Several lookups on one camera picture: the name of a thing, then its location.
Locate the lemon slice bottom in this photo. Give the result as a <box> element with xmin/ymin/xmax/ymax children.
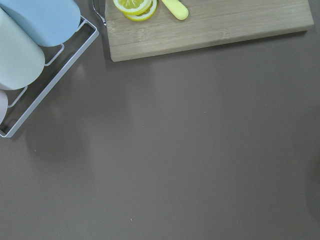
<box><xmin>123</xmin><ymin>0</ymin><xmax>158</xmax><ymax>22</ymax></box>

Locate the lemon slice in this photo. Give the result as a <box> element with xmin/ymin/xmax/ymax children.
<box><xmin>123</xmin><ymin>0</ymin><xmax>158</xmax><ymax>22</ymax></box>
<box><xmin>113</xmin><ymin>0</ymin><xmax>152</xmax><ymax>15</ymax></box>

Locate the wooden cutting board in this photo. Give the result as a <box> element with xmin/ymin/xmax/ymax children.
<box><xmin>105</xmin><ymin>0</ymin><xmax>314</xmax><ymax>62</ymax></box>

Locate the lemon slice top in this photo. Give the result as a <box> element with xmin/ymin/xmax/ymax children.
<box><xmin>113</xmin><ymin>0</ymin><xmax>152</xmax><ymax>15</ymax></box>

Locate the light blue cup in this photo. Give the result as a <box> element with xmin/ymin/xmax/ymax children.
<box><xmin>0</xmin><ymin>0</ymin><xmax>81</xmax><ymax>47</ymax></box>

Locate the pale green cup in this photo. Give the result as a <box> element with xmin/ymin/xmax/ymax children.
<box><xmin>0</xmin><ymin>9</ymin><xmax>45</xmax><ymax>91</ymax></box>

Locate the pale pink cup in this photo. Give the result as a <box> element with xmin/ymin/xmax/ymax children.
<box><xmin>0</xmin><ymin>90</ymin><xmax>8</xmax><ymax>123</ymax></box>

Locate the white wire rack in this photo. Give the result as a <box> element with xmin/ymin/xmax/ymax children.
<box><xmin>0</xmin><ymin>16</ymin><xmax>99</xmax><ymax>138</ymax></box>

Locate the yellow knife handle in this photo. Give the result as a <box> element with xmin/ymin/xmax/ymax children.
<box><xmin>162</xmin><ymin>0</ymin><xmax>189</xmax><ymax>21</ymax></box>

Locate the metal wire hook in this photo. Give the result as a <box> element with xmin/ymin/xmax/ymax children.
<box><xmin>91</xmin><ymin>0</ymin><xmax>107</xmax><ymax>28</ymax></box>

